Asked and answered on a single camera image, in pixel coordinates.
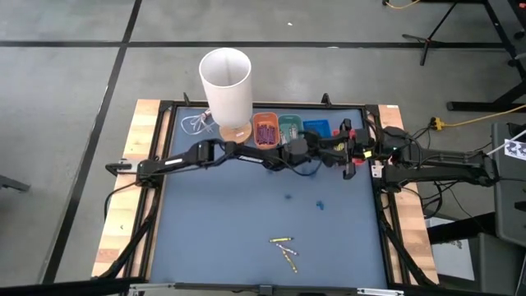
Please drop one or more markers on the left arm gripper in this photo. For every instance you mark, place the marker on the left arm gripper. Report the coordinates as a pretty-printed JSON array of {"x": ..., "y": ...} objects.
[{"x": 316, "y": 146}]

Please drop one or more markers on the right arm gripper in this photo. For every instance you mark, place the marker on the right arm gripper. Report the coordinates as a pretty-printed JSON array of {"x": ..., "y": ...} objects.
[{"x": 361, "y": 144}]

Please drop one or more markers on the yellow wrapper crayon green tip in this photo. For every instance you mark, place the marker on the yellow wrapper crayon green tip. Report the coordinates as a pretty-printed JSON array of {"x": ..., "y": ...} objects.
[{"x": 339, "y": 146}]

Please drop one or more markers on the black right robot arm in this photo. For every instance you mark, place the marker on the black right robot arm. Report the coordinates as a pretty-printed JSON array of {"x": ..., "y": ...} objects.
[{"x": 435, "y": 168}]

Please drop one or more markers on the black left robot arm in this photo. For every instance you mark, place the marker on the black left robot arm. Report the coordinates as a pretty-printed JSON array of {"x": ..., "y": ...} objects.
[{"x": 185, "y": 158}]

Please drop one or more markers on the red slotted plastic basket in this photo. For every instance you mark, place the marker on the red slotted plastic basket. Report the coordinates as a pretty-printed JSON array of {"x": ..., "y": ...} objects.
[{"x": 352, "y": 133}]

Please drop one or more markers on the blue slotted plastic basket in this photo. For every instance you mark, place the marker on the blue slotted plastic basket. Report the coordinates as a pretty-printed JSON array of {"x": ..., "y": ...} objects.
[{"x": 317, "y": 127}]

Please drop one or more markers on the teal plastic bin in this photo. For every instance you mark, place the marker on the teal plastic bin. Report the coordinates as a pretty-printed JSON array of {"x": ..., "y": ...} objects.
[{"x": 290, "y": 120}]

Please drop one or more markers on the orange plastic bin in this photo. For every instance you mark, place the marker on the orange plastic bin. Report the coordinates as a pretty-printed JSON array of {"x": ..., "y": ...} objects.
[{"x": 255, "y": 135}]

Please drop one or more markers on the wooden table side board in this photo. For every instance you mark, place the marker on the wooden table side board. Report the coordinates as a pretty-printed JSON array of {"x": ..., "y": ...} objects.
[
  {"x": 415, "y": 246},
  {"x": 119, "y": 214}
]

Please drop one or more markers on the black T-shaped stand base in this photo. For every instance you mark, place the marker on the black T-shaped stand base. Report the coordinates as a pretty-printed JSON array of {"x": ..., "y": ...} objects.
[{"x": 472, "y": 106}]

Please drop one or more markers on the black tripod stand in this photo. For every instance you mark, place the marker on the black tripod stand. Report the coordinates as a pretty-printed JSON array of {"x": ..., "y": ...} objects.
[{"x": 429, "y": 41}]

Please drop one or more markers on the silver aluminium bar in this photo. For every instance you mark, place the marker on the silver aluminium bar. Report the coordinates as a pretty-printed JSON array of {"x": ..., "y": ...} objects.
[
  {"x": 380, "y": 292},
  {"x": 152, "y": 285}
]

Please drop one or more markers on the grey cabinet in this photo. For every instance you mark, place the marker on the grey cabinet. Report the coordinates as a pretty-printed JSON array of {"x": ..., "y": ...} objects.
[{"x": 509, "y": 185}]

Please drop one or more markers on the paper with printed marker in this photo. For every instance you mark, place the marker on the paper with printed marker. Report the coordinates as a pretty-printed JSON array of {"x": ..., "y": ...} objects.
[{"x": 515, "y": 149}]

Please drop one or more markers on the dark grey bin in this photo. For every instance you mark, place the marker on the dark grey bin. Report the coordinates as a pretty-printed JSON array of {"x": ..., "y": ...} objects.
[{"x": 493, "y": 263}]

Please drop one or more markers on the grey metal foot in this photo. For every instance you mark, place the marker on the grey metal foot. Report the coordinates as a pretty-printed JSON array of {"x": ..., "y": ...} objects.
[{"x": 14, "y": 183}]

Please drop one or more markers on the black frame clamp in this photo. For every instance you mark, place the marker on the black frame clamp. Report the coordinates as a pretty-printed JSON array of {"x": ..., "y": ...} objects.
[
  {"x": 187, "y": 98},
  {"x": 326, "y": 98}
]

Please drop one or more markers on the black aluminium table frame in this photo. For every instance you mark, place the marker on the black aluminium table frame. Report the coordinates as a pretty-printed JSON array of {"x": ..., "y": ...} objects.
[{"x": 213, "y": 285}]

